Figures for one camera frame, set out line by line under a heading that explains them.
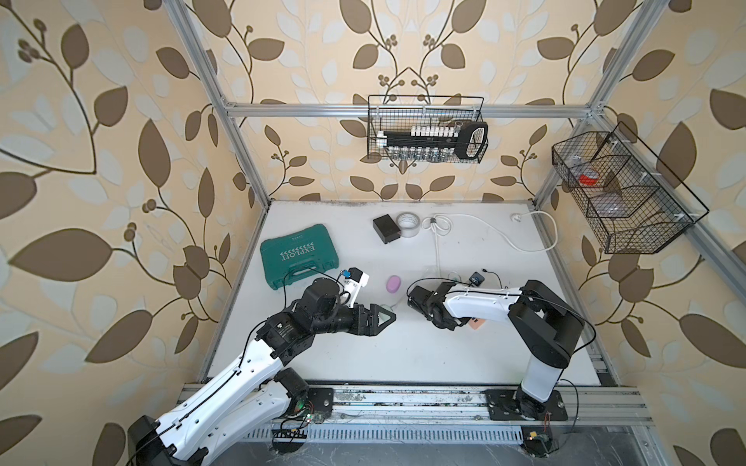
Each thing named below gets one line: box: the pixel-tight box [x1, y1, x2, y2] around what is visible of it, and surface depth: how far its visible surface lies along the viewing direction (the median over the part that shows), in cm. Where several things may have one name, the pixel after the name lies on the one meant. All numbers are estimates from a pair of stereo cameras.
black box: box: [373, 213, 402, 245], surface depth 110 cm
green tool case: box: [260, 224, 340, 291], surface depth 101 cm
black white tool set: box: [375, 121, 489, 161], surface depth 86 cm
